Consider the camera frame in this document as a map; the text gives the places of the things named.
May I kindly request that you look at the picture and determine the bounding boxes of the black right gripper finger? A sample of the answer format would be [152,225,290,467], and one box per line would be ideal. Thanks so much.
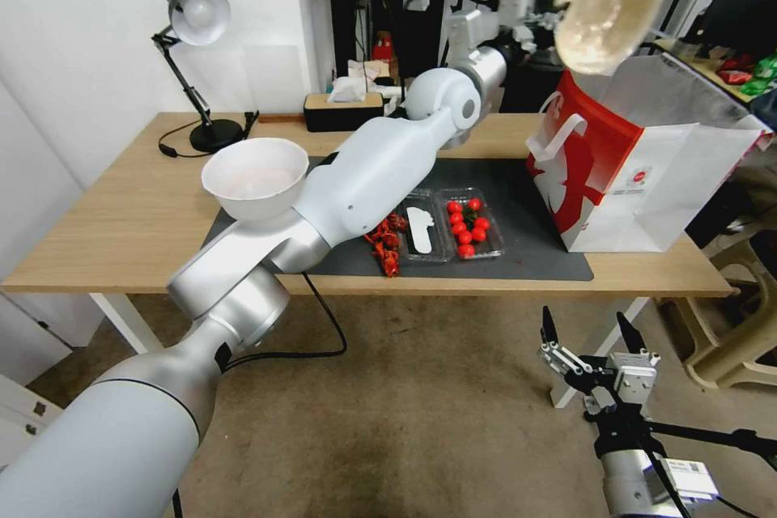
[538,305,596,380]
[615,311,649,356]

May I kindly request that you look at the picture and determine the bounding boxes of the red white delivery bag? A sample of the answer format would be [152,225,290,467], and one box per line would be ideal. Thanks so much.
[524,53,776,255]

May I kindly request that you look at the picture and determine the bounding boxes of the clear disposable takeout box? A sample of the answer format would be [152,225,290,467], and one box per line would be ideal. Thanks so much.
[399,187,507,265]

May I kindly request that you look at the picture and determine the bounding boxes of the black tissue box wooden lid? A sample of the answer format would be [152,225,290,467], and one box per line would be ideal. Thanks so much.
[303,91,385,134]

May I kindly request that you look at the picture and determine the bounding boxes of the green snack bag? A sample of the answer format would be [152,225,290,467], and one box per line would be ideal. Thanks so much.
[739,53,777,98]

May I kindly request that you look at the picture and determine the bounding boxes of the beige plastic stool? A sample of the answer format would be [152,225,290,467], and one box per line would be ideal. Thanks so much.
[657,220,777,393]

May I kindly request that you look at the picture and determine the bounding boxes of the black table mat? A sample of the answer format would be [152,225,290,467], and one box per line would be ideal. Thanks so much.
[203,156,596,283]

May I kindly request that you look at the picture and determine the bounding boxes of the white tissue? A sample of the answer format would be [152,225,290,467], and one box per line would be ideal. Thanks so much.
[327,75,369,104]

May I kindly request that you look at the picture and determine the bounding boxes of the white oblong sticker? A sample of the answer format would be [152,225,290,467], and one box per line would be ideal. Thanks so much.
[405,206,435,256]

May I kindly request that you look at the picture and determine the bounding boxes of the white paper bowl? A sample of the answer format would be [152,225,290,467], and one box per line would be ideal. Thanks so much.
[201,137,310,223]

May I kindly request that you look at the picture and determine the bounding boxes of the black desk lamp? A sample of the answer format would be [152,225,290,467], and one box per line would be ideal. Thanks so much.
[150,0,245,155]

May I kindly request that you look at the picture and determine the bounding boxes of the wooden table white legs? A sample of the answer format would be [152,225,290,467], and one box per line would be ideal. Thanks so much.
[0,111,741,410]

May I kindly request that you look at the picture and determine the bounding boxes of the white cabinet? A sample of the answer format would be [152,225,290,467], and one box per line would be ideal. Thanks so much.
[0,287,105,473]

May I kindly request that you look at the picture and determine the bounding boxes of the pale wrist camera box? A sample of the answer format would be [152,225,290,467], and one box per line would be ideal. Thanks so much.
[609,350,662,405]

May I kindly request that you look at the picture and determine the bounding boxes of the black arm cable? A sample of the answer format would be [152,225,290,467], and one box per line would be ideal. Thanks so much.
[219,272,349,375]

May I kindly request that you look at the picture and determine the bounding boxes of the black lamp cable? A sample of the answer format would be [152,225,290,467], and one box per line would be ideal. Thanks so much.
[158,109,261,159]

